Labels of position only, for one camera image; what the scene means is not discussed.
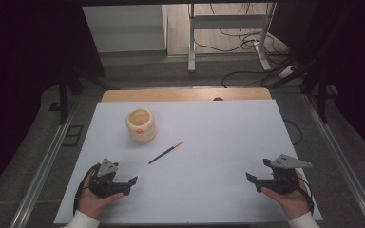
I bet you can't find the black floor cable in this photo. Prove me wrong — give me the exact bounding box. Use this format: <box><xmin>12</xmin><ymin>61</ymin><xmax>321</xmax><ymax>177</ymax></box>
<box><xmin>221</xmin><ymin>69</ymin><xmax>269</xmax><ymax>89</ymax></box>

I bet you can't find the person's right hand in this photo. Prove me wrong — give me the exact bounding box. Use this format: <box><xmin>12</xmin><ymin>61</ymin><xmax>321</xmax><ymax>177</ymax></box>
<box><xmin>260</xmin><ymin>169</ymin><xmax>312</xmax><ymax>220</ymax></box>

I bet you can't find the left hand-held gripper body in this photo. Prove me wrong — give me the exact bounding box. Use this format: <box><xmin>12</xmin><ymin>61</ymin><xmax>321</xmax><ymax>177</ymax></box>
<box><xmin>89</xmin><ymin>158</ymin><xmax>131</xmax><ymax>198</ymax></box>

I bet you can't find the white metal desk frame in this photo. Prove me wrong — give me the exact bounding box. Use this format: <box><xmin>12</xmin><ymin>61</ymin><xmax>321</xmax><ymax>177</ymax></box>
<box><xmin>187</xmin><ymin>2</ymin><xmax>278</xmax><ymax>73</ymax></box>

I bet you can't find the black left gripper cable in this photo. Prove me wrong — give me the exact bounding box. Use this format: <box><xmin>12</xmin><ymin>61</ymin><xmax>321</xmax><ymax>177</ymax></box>
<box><xmin>72</xmin><ymin>164</ymin><xmax>99</xmax><ymax>217</ymax></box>

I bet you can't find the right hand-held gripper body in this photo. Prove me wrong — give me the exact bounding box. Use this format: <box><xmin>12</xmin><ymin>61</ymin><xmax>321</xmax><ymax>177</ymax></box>
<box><xmin>256</xmin><ymin>154</ymin><xmax>313</xmax><ymax>195</ymax></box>

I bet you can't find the tangle of black floor cables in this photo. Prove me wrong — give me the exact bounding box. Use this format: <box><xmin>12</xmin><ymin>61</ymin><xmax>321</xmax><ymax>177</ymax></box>
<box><xmin>192</xmin><ymin>3</ymin><xmax>290</xmax><ymax>65</ymax></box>

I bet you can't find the metal floor rail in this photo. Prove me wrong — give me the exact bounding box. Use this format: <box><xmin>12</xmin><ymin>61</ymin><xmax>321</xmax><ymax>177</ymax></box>
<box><xmin>9</xmin><ymin>105</ymin><xmax>79</xmax><ymax>228</ymax></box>
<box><xmin>302</xmin><ymin>94</ymin><xmax>365</xmax><ymax>228</ymax></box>

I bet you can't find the white power strip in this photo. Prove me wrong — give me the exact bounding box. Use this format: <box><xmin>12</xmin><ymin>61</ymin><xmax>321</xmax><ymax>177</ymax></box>
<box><xmin>279</xmin><ymin>65</ymin><xmax>297</xmax><ymax>79</ymax></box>

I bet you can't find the dark curtain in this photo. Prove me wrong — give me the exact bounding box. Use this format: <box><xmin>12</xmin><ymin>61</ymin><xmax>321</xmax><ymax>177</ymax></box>
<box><xmin>0</xmin><ymin>0</ymin><xmax>106</xmax><ymax>203</ymax></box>
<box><xmin>269</xmin><ymin>0</ymin><xmax>365</xmax><ymax>157</ymax></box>

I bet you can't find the dark blue paintbrush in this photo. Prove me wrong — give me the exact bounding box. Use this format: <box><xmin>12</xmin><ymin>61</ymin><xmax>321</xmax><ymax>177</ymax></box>
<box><xmin>147</xmin><ymin>141</ymin><xmax>183</xmax><ymax>165</ymax></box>

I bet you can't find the person's left hand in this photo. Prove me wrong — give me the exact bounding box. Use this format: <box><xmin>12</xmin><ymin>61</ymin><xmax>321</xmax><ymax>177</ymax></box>
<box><xmin>76</xmin><ymin>175</ymin><xmax>125</xmax><ymax>219</ymax></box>

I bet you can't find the black looped cable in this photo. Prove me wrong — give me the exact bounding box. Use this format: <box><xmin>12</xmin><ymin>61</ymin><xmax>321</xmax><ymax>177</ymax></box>
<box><xmin>283</xmin><ymin>118</ymin><xmax>304</xmax><ymax>147</ymax></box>

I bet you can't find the person's right white sleeve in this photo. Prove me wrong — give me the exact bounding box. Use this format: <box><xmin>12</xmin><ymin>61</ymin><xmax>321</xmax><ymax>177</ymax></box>
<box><xmin>287</xmin><ymin>211</ymin><xmax>321</xmax><ymax>228</ymax></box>

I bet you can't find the cream ceramic cup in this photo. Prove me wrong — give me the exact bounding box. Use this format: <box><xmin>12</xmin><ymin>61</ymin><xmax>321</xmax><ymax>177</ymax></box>
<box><xmin>125</xmin><ymin>108</ymin><xmax>157</xmax><ymax>145</ymax></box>

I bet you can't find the wooden table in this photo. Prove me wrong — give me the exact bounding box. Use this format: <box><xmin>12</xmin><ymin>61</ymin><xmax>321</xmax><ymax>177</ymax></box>
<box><xmin>101</xmin><ymin>87</ymin><xmax>273</xmax><ymax>103</ymax></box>

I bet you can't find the black metal stand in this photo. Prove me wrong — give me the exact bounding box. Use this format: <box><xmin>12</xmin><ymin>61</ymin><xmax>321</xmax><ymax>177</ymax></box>
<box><xmin>260</xmin><ymin>3</ymin><xmax>355</xmax><ymax>124</ymax></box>
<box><xmin>57</xmin><ymin>61</ymin><xmax>110</xmax><ymax>125</ymax></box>

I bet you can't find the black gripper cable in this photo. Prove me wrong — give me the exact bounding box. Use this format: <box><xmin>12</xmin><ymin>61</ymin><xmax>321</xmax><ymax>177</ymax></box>
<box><xmin>72</xmin><ymin>164</ymin><xmax>99</xmax><ymax>217</ymax></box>
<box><xmin>297</xmin><ymin>176</ymin><xmax>316</xmax><ymax>217</ymax></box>

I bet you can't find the black floor frame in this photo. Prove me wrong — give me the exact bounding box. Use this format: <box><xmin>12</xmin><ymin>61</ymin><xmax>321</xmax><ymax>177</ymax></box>
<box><xmin>61</xmin><ymin>124</ymin><xmax>84</xmax><ymax>148</ymax></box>

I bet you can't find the white panel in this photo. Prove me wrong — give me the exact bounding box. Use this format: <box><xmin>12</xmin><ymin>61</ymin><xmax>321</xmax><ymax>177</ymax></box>
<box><xmin>82</xmin><ymin>4</ymin><xmax>169</xmax><ymax>53</ymax></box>

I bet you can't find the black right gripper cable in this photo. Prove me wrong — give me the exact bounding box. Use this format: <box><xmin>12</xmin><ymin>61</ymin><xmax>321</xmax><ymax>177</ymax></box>
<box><xmin>297</xmin><ymin>176</ymin><xmax>316</xmax><ymax>217</ymax></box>

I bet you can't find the person's left white sleeve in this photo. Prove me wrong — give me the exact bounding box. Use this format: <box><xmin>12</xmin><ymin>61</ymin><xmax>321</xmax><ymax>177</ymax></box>
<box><xmin>64</xmin><ymin>209</ymin><xmax>101</xmax><ymax>228</ymax></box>

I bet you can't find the white table mat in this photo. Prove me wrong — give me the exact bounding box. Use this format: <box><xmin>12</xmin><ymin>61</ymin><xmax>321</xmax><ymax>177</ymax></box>
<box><xmin>54</xmin><ymin>99</ymin><xmax>323</xmax><ymax>226</ymax></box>

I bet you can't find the person's white sleeve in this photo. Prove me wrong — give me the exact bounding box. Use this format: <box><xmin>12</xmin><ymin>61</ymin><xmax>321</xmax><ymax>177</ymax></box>
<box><xmin>64</xmin><ymin>209</ymin><xmax>101</xmax><ymax>228</ymax></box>
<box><xmin>287</xmin><ymin>211</ymin><xmax>321</xmax><ymax>228</ymax></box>

